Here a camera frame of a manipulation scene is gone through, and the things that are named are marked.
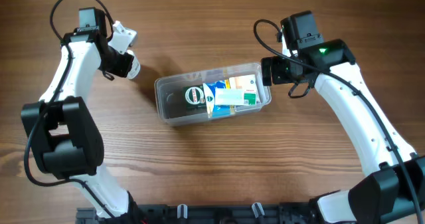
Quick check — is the blue yellow VapoDrops box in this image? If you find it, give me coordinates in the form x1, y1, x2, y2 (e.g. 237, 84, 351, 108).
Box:
203, 80, 234, 118

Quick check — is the white green medicine box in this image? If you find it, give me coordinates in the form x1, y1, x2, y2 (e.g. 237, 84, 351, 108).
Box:
214, 88, 257, 106

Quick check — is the clear plastic container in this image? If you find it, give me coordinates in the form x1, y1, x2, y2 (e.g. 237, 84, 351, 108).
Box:
155, 62, 272, 126

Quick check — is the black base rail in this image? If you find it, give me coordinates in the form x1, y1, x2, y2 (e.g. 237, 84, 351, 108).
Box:
75, 202, 320, 224

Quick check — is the small white plastic bottle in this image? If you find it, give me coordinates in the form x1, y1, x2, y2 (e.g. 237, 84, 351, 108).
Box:
126, 50, 141, 80

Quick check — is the right black cable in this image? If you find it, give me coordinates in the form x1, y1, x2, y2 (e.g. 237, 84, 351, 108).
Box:
252, 19, 425, 224

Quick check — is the dark green tape packet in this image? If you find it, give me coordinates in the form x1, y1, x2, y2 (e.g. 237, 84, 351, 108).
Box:
183, 85, 207, 110

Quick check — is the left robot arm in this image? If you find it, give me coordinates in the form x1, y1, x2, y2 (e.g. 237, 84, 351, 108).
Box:
21, 7, 141, 223

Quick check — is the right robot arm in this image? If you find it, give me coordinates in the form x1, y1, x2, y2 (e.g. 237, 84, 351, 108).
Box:
261, 11, 424, 223

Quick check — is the white Hansaplast plaster box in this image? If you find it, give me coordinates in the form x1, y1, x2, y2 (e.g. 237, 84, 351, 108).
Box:
229, 74, 260, 106

